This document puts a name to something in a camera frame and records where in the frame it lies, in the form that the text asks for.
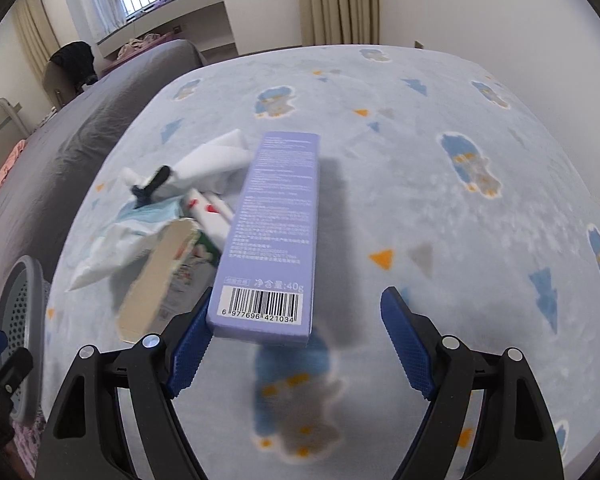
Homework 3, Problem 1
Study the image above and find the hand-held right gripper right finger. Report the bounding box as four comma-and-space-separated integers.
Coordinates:
381, 286, 566, 480

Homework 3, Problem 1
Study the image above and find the light blue printed blanket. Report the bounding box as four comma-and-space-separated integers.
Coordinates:
40, 42, 600, 480

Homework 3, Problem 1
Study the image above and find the pile of clothes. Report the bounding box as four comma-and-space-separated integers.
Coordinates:
117, 35, 166, 59

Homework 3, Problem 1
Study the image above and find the bed with grey sheet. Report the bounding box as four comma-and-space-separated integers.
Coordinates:
0, 39, 206, 321

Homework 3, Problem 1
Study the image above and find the purple cardboard box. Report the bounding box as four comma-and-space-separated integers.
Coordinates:
206, 131, 322, 347

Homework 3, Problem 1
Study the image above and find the beige curtain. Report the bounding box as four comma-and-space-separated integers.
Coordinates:
300, 0, 381, 47
10, 0, 61, 61

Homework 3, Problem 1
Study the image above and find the chair with black garment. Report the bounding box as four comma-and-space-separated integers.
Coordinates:
45, 41, 99, 111

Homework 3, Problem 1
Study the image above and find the white sheer curtain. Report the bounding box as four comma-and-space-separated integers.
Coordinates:
57, 0, 131, 42

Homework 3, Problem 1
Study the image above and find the torn cardboard carton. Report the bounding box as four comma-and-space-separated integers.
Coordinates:
116, 217, 219, 345

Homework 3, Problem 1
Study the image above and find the grey perforated wastebasket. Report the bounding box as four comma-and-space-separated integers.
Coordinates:
0, 255, 52, 428

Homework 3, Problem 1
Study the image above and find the white cloth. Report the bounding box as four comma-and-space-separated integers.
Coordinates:
117, 129, 253, 197

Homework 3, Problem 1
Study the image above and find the pink plastic basin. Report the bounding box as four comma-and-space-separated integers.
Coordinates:
102, 51, 173, 74

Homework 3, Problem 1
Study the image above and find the white red tube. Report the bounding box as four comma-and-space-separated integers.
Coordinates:
180, 187, 237, 253

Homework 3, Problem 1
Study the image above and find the pink pillow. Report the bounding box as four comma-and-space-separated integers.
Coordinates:
0, 140, 27, 209

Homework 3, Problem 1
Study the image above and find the blue white wipes packet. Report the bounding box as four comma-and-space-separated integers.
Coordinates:
65, 195, 192, 294

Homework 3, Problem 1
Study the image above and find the person's purple fleece left leg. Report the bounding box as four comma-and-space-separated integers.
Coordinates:
10, 417, 49, 480

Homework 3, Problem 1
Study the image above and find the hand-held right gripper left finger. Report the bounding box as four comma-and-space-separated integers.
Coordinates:
35, 299, 214, 480

